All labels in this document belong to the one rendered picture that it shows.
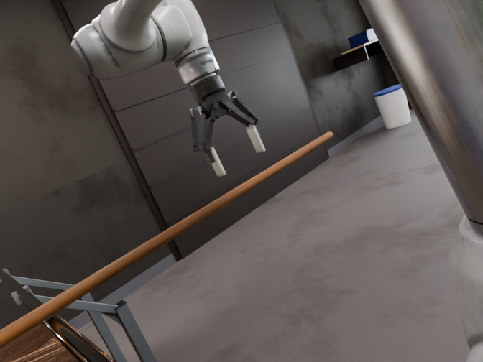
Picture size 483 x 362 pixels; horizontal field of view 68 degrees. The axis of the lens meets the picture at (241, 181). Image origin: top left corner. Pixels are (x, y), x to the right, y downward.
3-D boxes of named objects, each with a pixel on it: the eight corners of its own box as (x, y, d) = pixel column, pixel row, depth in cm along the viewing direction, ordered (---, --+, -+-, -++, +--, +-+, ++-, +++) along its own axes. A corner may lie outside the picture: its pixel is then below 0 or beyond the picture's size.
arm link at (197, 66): (218, 43, 80) (228, 68, 81) (198, 59, 88) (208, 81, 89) (185, 53, 75) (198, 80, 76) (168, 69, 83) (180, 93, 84)
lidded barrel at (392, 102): (391, 121, 664) (381, 89, 650) (419, 115, 623) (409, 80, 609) (377, 131, 634) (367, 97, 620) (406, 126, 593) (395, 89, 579)
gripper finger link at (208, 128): (219, 103, 82) (214, 101, 81) (210, 149, 79) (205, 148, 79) (210, 108, 85) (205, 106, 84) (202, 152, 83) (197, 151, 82)
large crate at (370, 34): (364, 44, 625) (361, 33, 621) (383, 36, 597) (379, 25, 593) (350, 49, 598) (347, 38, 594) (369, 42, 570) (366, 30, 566)
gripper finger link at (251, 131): (245, 128, 90) (247, 127, 90) (256, 153, 91) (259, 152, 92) (252, 126, 88) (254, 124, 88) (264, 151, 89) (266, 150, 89)
